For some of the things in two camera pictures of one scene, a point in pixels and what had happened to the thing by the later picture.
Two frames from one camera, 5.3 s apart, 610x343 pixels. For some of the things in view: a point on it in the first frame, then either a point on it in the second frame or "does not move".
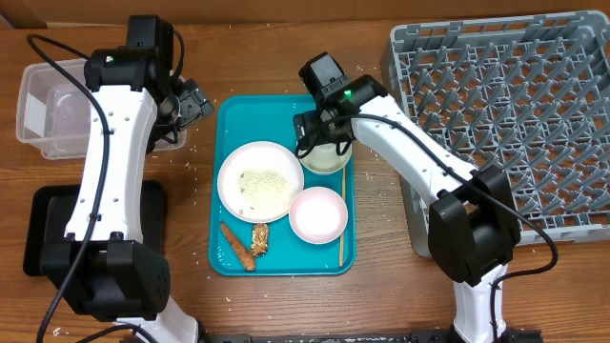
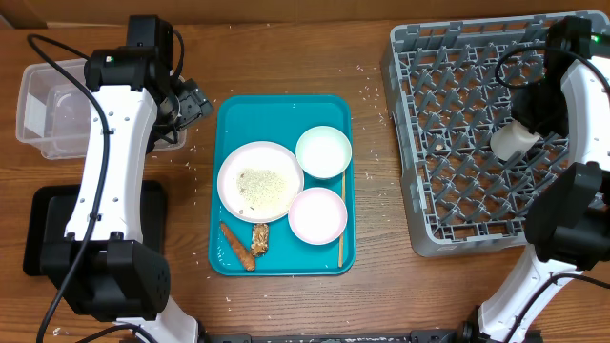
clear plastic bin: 53,114 does not move
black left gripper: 193,103 does not move
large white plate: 256,181 does not move
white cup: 325,154 to 511,139
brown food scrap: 260,239 does not move
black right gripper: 311,133 to 520,111
